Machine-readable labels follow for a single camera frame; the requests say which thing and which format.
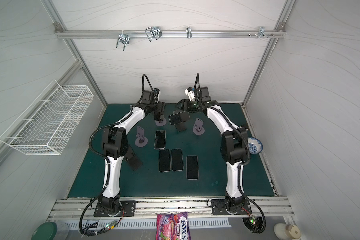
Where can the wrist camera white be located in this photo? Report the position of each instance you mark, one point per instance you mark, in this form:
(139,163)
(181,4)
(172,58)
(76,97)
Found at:
(190,92)
(157,95)

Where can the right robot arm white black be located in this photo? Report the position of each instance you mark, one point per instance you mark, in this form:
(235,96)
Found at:
(235,149)

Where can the aluminium top crossbar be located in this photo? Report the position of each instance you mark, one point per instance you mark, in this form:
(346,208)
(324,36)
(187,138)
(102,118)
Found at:
(167,34)

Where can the white wire basket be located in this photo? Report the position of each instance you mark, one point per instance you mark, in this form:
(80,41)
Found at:
(45,127)

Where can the phone silver edge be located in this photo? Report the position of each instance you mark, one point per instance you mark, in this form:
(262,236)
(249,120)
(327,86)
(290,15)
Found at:
(160,140)

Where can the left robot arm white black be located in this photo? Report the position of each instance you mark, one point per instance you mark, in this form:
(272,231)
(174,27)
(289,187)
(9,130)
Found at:
(115,146)

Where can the white cup at corner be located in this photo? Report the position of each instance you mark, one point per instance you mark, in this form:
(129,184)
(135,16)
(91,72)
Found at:
(287,232)

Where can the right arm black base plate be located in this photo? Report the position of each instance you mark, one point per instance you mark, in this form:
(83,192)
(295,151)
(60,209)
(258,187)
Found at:
(217,207)

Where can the white vented strip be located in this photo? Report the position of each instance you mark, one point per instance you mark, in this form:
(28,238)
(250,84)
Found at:
(140,224)

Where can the black folding phone stand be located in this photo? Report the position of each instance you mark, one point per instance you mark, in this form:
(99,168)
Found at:
(132,160)

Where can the purple Fox's candy bag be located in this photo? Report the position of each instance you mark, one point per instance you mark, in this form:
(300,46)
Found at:
(173,227)

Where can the metal hook clamp right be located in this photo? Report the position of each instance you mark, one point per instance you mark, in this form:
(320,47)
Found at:
(261,34)

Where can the blue white ceramic bowl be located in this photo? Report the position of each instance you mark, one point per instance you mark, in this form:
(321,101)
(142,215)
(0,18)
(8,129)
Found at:
(255,145)

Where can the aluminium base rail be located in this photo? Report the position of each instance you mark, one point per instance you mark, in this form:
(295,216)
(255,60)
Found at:
(148,208)

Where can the right round grey stand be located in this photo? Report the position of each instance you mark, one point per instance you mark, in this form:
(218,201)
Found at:
(198,128)

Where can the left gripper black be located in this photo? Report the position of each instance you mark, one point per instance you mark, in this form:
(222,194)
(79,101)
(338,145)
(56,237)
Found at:
(161,107)

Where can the green round lid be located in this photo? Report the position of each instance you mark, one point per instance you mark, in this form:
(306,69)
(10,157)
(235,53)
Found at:
(46,231)

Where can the metal hook clamp left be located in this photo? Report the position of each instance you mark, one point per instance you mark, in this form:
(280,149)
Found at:
(123,40)

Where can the metal ring hook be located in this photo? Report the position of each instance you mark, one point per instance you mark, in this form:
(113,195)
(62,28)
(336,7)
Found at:
(189,32)

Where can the black fan at right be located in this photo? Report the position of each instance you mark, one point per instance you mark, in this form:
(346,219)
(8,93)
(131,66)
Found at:
(254,224)

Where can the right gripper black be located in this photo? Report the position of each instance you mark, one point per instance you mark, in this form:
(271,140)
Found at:
(182,105)

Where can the left round grey stand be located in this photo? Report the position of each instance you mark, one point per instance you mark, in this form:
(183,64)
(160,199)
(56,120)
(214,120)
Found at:
(141,140)

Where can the metal hook clamp middle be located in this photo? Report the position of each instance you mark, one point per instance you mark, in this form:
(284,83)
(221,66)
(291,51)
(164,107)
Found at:
(153,32)

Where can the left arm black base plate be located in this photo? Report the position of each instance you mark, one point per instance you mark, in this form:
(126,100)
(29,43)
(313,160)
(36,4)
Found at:
(127,208)

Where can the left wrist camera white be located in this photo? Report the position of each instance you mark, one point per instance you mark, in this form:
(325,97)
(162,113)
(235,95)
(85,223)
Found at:
(157,95)

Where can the metal hook clamp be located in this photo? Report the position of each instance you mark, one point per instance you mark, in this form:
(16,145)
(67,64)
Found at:
(123,40)
(153,32)
(261,34)

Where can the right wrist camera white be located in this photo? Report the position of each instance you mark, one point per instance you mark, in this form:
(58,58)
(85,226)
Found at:
(190,92)

